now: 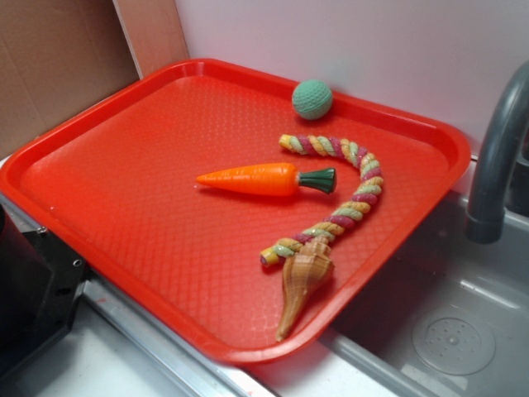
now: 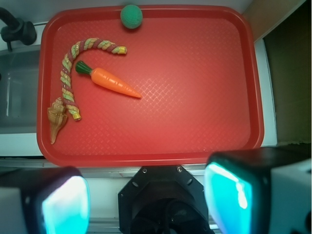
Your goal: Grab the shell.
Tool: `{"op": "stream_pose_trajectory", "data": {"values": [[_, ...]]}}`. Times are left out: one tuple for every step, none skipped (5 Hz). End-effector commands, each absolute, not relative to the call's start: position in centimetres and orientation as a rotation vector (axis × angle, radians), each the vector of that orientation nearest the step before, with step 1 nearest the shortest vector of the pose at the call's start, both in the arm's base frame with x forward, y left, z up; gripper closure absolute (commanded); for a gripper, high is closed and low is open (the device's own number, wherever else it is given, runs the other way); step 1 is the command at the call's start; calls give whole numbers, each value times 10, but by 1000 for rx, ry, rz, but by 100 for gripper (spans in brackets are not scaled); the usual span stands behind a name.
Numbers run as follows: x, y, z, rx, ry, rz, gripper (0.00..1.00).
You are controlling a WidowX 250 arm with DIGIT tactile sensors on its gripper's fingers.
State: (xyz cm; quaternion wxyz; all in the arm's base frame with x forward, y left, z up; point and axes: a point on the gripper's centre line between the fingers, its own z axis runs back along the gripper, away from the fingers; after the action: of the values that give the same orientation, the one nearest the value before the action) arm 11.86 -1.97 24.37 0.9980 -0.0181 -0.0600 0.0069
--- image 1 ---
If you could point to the tan conch shell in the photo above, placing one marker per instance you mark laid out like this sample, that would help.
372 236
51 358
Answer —
303 274

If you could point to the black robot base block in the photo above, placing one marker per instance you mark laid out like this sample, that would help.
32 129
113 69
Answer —
41 282

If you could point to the orange toy carrot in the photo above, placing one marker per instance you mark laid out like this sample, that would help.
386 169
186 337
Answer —
273 179

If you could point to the red plastic tray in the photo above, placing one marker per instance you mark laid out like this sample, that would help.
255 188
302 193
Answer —
118 184

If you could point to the green rubber ball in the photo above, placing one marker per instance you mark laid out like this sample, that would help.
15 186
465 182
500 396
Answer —
312 99

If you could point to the grey plastic sink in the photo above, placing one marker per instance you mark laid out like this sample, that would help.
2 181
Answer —
368 350

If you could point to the grey sink faucet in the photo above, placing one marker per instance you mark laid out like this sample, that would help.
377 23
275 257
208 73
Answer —
500 180

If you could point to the round sink drain cover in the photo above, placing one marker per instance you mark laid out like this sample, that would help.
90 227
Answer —
453 344

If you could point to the brown cardboard box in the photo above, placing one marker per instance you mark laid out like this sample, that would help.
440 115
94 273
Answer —
59 58

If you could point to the multicolour twisted rope toy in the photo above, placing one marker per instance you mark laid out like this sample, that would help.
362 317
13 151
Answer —
348 213

